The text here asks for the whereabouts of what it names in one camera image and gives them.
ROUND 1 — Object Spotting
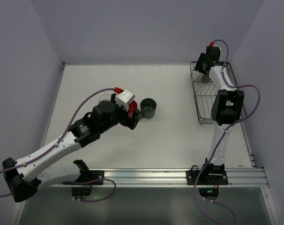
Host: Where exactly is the red mug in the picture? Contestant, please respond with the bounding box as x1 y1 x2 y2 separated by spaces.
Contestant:
127 100 137 118

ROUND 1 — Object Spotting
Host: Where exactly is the clear faceted glass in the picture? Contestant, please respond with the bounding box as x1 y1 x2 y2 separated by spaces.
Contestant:
98 93 112 103

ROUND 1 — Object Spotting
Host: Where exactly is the dark teal mug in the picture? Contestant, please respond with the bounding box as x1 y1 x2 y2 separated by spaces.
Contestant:
140 98 157 119

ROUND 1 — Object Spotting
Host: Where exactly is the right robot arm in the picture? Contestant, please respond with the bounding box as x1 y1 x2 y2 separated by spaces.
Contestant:
195 42 245 185

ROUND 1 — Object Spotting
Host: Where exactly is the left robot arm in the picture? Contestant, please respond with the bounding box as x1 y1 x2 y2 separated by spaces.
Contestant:
2 90 142 203

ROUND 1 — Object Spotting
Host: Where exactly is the clear glass back left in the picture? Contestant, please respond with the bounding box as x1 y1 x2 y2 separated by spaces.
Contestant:
191 70 203 82

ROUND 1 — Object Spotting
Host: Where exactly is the olive green mug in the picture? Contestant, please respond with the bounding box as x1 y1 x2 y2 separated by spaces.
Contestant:
202 75 211 83

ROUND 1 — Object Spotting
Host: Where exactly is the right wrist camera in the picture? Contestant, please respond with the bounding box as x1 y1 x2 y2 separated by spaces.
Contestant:
213 46 221 58

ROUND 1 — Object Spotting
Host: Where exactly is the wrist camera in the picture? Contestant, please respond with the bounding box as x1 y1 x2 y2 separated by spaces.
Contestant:
213 46 221 58
115 90 135 111

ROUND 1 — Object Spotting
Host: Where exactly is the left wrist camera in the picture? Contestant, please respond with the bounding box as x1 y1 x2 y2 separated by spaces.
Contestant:
115 90 135 111

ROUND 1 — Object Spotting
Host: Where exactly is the black wire dish rack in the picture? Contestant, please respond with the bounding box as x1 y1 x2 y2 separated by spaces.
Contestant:
190 61 247 126

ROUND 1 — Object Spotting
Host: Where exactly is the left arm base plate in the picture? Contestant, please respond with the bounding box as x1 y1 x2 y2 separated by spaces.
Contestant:
71 170 105 185

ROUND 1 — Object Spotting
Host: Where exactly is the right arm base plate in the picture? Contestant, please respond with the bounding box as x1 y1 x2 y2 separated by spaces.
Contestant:
186 164 229 185

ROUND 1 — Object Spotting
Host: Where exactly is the aluminium mounting rail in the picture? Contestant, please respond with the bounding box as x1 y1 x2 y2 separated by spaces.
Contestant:
23 167 269 188

